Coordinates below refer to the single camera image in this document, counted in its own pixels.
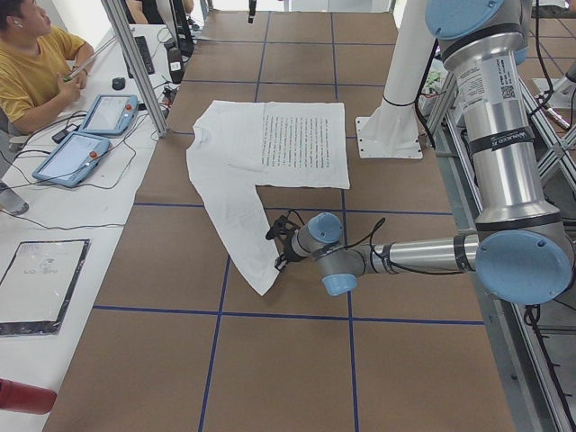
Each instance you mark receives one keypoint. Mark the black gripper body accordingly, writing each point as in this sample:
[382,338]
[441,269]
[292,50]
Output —
[286,253]

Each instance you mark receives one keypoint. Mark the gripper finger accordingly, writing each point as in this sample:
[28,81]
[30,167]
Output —
[280,263]

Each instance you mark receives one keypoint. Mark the white long-sleeve printed shirt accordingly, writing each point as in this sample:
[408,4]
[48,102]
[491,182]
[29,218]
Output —
[239,146]

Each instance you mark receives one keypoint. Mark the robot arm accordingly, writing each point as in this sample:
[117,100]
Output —
[519,249]

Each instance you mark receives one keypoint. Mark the blue teach pendant far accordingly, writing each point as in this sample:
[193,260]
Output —
[110,114]

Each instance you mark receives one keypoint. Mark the blue teach pendant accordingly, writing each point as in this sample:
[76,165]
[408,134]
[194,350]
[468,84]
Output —
[74,158]
[110,114]

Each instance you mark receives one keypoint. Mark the blue teach pendant near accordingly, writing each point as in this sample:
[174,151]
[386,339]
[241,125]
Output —
[74,158]

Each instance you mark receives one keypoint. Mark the black computer mouse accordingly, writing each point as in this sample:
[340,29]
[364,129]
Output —
[118,83]

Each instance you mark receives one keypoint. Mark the black keyboard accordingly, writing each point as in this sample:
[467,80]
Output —
[143,49]

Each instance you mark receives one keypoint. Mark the red bottle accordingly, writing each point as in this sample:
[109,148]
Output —
[25,398]

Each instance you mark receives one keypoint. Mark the person in yellow shirt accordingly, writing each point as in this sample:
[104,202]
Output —
[42,66]

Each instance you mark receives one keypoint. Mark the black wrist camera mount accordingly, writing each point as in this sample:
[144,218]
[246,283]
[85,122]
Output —
[282,228]

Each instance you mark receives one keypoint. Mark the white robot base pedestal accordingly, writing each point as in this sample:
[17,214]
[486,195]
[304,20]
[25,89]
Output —
[392,130]

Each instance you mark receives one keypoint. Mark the aluminium frame post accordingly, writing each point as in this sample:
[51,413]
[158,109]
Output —
[122,30]

